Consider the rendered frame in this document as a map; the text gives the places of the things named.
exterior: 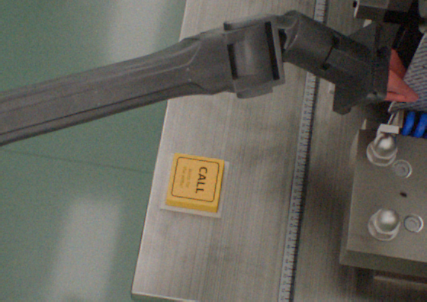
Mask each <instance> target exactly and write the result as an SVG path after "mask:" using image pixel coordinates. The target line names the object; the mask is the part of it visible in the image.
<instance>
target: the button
mask: <svg viewBox="0 0 427 302"><path fill-rule="evenodd" d="M223 168H224V161H223V160H219V159H211V158H205V157H200V156H191V155H185V154H181V153H175V154H174V159H173V163H172V170H171V175H170V179H169V187H168V191H167V196H166V200H165V204H166V205H167V206H173V207H182V208H187V209H192V210H201V211H206V212H211V213H216V212H217V207H218V201H219V196H220V187H221V182H222V177H223Z"/></svg>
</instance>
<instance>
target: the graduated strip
mask: <svg viewBox="0 0 427 302"><path fill-rule="evenodd" d="M329 3H330V0H315V5H314V11H313V19H315V20H317V21H319V22H321V23H323V24H325V25H327V21H328V15H329ZM320 79H321V78H320V77H318V76H316V75H313V74H311V73H309V72H307V71H305V77H304V84H303V95H302V102H301V107H300V119H299V125H298V131H297V142H296V149H295V155H294V167H293V173H292V179H291V190H290V197H289V203H288V209H287V220H286V227H285V233H284V238H285V239H284V250H283V256H282V263H281V274H280V281H279V286H278V298H277V302H294V295H295V288H296V282H297V270H298V263H299V257H300V244H301V238H302V231H303V219H304V215H303V213H304V206H305V200H306V193H307V181H308V175H309V167H310V156H311V149H312V142H313V131H314V124H315V117H316V105H317V98H318V96H319V86H320Z"/></svg>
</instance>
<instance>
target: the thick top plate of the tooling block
mask: <svg viewBox="0 0 427 302"><path fill-rule="evenodd" d="M376 137H377V131H371V130H362V129H359V130H358V132H357V135H356V137H355V140H354V142H353V144H352V147H351V153H350V160H349V168H348V183H347V190H346V198H345V213H344V220H343V228H342V241H341V249H340V257H339V264H343V265H353V266H358V267H362V268H372V269H377V270H378V271H387V272H392V273H397V274H402V275H412V276H416V277H422V278H427V139H423V138H417V137H407V136H401V135H397V136H396V147H397V152H396V158H395V160H394V161H393V163H392V164H391V165H389V166H388V167H384V168H380V167H377V166H375V165H372V164H371V163H370V162H369V161H368V158H367V156H366V150H367V147H368V145H369V144H370V143H371V142H373V141H374V140H375V138H376ZM386 207H389V208H393V209H394V210H395V211H396V212H397V213H398V215H399V221H400V222H401V225H400V227H399V232H398V234H397V235H396V237H395V238H394V239H392V240H390V241H386V242H381V241H378V240H376V239H375V238H373V237H372V236H371V234H370V233H369V232H368V221H369V219H370V218H371V216H372V215H373V214H375V213H377V212H378V211H379V210H380V209H383V208H386Z"/></svg>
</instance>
